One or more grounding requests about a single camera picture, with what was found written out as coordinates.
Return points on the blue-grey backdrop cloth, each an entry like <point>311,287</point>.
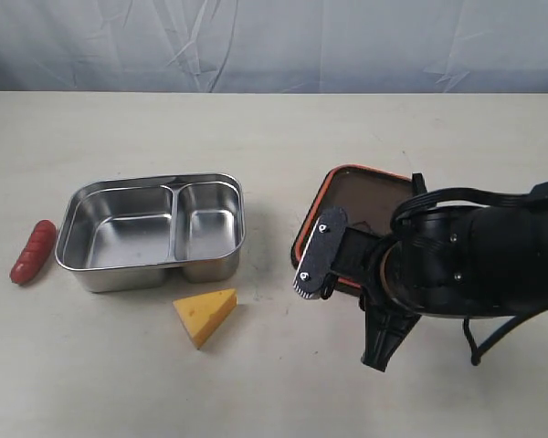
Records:
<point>275,46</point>

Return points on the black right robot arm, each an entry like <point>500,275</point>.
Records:
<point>487,266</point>

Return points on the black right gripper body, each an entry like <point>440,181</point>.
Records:
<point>410,274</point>

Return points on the red toy sausage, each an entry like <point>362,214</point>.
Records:
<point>35,253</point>

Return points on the yellow toy cheese wedge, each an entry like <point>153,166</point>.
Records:
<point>201,315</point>

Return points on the dark transparent lunch box lid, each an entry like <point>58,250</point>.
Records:
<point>368,196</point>

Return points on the stainless steel lunch box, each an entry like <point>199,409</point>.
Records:
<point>129,233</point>

